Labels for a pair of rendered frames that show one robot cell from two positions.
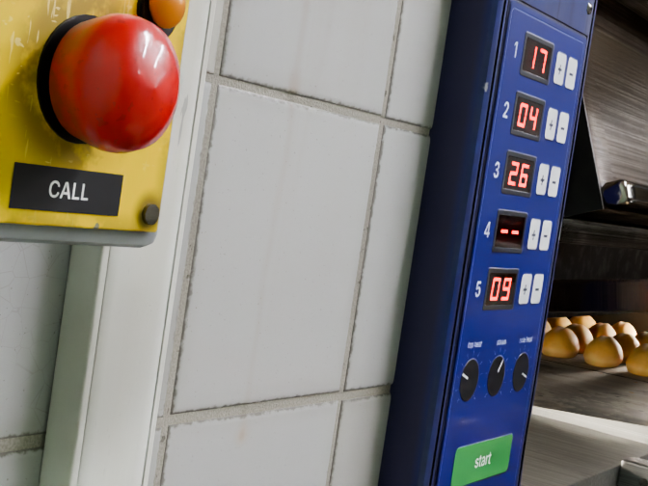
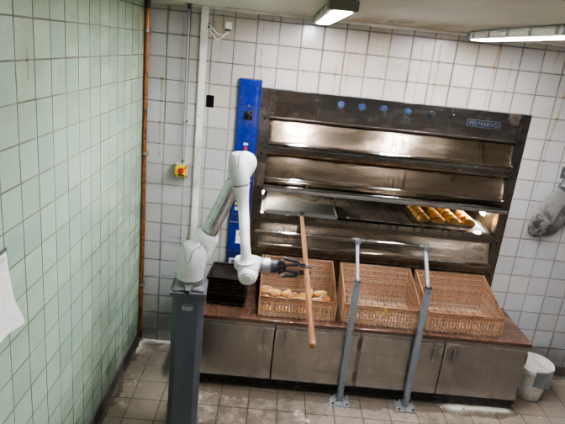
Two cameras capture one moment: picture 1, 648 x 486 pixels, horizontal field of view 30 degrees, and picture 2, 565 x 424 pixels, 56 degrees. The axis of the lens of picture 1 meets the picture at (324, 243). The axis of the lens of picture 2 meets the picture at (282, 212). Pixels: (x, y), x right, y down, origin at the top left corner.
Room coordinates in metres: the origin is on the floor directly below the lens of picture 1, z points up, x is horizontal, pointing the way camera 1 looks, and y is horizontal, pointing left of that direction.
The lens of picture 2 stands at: (-1.02, -3.46, 2.39)
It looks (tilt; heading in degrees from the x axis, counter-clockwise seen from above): 17 degrees down; 57
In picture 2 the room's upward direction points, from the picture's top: 6 degrees clockwise
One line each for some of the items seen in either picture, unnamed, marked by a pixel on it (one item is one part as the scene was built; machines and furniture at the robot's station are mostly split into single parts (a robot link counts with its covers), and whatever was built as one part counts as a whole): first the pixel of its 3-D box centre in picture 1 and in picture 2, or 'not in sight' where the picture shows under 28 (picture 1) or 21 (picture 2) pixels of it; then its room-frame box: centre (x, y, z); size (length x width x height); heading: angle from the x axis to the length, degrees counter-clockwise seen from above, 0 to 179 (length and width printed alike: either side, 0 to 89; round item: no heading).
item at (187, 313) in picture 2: not in sight; (185, 359); (0.09, -0.83, 0.50); 0.21 x 0.21 x 1.00; 63
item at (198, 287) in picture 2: not in sight; (189, 283); (0.08, -0.84, 1.03); 0.22 x 0.18 x 0.06; 63
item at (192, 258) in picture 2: not in sight; (191, 258); (0.10, -0.82, 1.17); 0.18 x 0.16 x 0.22; 52
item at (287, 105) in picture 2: not in sight; (394, 116); (1.69, -0.61, 1.99); 1.80 x 0.08 x 0.21; 149
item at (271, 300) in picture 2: not in sight; (297, 286); (1.05, -0.56, 0.72); 0.56 x 0.49 x 0.28; 150
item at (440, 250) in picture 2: not in sight; (374, 243); (1.68, -0.63, 1.02); 1.79 x 0.11 x 0.19; 149
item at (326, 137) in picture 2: not in sight; (390, 143); (1.68, -0.63, 1.80); 1.79 x 0.11 x 0.19; 149
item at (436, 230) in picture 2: not in sight; (377, 225); (1.69, -0.61, 1.16); 1.80 x 0.06 x 0.04; 149
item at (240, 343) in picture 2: not in sight; (351, 344); (1.44, -0.82, 0.29); 2.42 x 0.56 x 0.58; 149
